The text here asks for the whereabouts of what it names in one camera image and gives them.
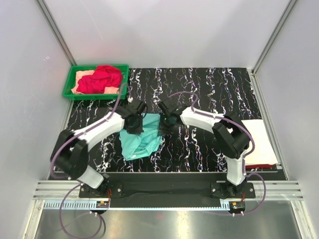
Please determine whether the teal t-shirt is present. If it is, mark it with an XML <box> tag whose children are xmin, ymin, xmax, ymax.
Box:
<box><xmin>119</xmin><ymin>114</ymin><xmax>163</xmax><ymax>161</ymax></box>

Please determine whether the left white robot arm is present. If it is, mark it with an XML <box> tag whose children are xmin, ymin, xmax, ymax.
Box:
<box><xmin>50</xmin><ymin>103</ymin><xmax>147</xmax><ymax>197</ymax></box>

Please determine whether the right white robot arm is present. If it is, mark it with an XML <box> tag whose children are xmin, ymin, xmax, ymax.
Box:
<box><xmin>159</xmin><ymin>102</ymin><xmax>252</xmax><ymax>199</ymax></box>

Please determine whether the black marble pattern mat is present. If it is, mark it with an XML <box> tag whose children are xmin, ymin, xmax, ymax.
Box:
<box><xmin>67</xmin><ymin>68</ymin><xmax>262</xmax><ymax>173</ymax></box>

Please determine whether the peach t-shirt in bin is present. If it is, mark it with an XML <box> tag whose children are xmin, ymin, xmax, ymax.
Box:
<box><xmin>71</xmin><ymin>70</ymin><xmax>119</xmax><ymax>95</ymax></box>

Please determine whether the red t-shirt in bin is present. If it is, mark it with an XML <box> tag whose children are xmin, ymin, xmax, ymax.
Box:
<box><xmin>77</xmin><ymin>65</ymin><xmax>123</xmax><ymax>94</ymax></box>

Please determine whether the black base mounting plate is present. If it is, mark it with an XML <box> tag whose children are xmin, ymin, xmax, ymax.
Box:
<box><xmin>79</xmin><ymin>172</ymin><xmax>256</xmax><ymax>199</ymax></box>

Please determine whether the green plastic bin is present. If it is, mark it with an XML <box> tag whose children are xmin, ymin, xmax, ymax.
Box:
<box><xmin>62</xmin><ymin>64</ymin><xmax>129</xmax><ymax>101</ymax></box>

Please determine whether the folded red t-shirt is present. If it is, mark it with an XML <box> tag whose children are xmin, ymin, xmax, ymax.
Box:
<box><xmin>245</xmin><ymin>164</ymin><xmax>276</xmax><ymax>170</ymax></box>

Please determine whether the folded white t-shirt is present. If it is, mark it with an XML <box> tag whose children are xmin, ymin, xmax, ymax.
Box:
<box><xmin>242</xmin><ymin>119</ymin><xmax>278</xmax><ymax>166</ymax></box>

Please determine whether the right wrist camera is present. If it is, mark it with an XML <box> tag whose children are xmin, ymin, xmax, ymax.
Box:
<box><xmin>158</xmin><ymin>98</ymin><xmax>182</xmax><ymax>117</ymax></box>

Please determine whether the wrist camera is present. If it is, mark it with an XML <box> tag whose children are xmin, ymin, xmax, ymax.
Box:
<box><xmin>128</xmin><ymin>99</ymin><xmax>147</xmax><ymax>115</ymax></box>
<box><xmin>158</xmin><ymin>98</ymin><xmax>182</xmax><ymax>117</ymax></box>

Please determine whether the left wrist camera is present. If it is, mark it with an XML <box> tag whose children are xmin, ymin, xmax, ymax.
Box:
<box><xmin>128</xmin><ymin>99</ymin><xmax>147</xmax><ymax>115</ymax></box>

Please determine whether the aluminium frame rail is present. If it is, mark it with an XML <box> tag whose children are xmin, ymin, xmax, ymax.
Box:
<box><xmin>33</xmin><ymin>180</ymin><xmax>303</xmax><ymax>201</ymax></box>

